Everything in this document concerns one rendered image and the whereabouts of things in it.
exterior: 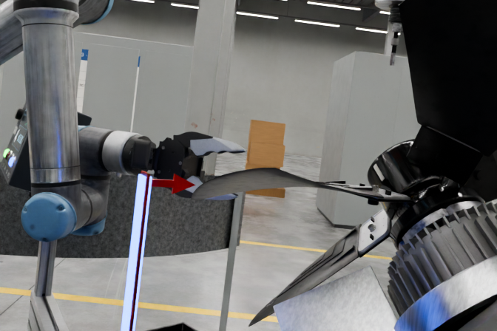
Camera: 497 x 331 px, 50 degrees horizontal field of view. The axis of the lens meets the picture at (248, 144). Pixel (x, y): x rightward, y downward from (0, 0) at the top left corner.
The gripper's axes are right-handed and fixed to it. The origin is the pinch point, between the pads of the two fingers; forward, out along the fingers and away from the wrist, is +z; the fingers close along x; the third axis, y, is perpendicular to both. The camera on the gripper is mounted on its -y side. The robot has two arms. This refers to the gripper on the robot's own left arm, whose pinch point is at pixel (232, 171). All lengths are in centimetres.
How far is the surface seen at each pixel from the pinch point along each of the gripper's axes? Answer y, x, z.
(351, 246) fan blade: 11.2, 8.7, 17.8
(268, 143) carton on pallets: 740, -46, -296
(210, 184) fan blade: -14.1, 1.9, 3.9
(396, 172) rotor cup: 7.0, -4.0, 23.5
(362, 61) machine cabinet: 575, -155, -122
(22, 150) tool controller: 5.0, 3.0, -49.6
